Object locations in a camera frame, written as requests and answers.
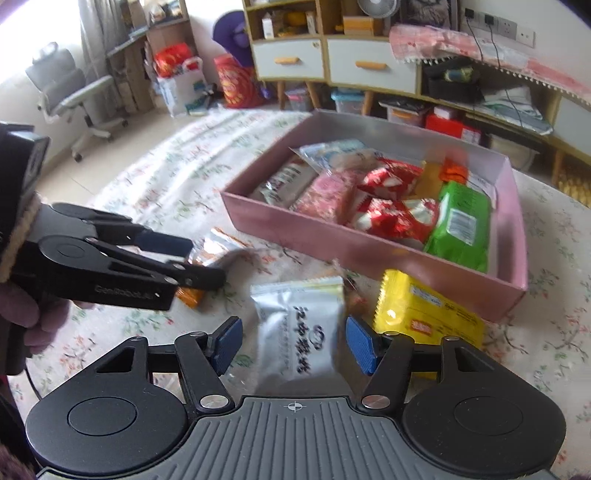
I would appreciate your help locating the grey office chair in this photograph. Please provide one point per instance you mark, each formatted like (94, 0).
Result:
(63, 89)

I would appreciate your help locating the gold snack bar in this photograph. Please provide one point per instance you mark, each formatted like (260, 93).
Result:
(429, 184)

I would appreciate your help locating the white desk fan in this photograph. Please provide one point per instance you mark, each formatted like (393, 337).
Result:
(380, 9)

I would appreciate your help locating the wooden tv cabinet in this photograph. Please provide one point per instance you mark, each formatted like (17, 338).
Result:
(368, 63)

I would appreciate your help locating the pink nougat package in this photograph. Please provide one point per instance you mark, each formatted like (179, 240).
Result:
(329, 196)

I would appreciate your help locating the silver foil snack packet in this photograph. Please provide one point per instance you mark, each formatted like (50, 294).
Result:
(338, 156)

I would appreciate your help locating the pink cardboard box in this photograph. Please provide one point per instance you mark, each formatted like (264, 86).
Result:
(491, 295)

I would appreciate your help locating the orange cracker snack bag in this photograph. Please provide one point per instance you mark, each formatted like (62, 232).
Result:
(218, 249)

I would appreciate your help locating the red snack bag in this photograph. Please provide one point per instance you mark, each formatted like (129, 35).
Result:
(392, 180)
(410, 219)

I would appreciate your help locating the orange white sachet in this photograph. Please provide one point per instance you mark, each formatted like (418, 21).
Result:
(452, 171)

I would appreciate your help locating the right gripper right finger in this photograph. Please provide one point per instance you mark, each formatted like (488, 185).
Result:
(386, 360)

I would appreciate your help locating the yellow snack package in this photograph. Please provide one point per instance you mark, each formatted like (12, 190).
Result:
(407, 306)

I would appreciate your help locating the red shoe box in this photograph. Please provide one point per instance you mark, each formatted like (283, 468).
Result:
(454, 128)

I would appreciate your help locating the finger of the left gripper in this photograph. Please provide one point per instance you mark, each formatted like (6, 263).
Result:
(74, 221)
(184, 274)

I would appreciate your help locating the yellow egg tray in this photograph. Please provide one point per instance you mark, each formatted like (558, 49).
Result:
(576, 187)

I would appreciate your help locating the white chinese text snack bag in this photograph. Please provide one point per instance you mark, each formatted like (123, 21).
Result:
(300, 328)

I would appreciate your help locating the left hand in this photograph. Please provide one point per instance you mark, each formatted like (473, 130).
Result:
(41, 322)

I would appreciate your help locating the pink floral cloth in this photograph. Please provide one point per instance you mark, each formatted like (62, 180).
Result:
(440, 50)

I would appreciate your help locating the chocolate tart cookie package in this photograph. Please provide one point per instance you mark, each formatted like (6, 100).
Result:
(286, 185)

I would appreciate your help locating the purple hat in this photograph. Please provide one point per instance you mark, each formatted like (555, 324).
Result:
(230, 32)

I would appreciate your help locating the red lantern bag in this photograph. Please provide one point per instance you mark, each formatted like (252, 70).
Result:
(239, 85)

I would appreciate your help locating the green snack package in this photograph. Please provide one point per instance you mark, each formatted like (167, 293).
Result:
(462, 232)

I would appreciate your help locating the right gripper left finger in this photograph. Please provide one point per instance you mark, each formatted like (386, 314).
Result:
(203, 359)

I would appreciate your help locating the white paper shopping bag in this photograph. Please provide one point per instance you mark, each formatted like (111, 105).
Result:
(184, 92)

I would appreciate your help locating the framed cat picture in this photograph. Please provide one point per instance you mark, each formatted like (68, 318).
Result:
(437, 13)

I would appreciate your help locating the clear plastic storage bin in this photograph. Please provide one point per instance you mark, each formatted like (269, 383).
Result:
(521, 157)

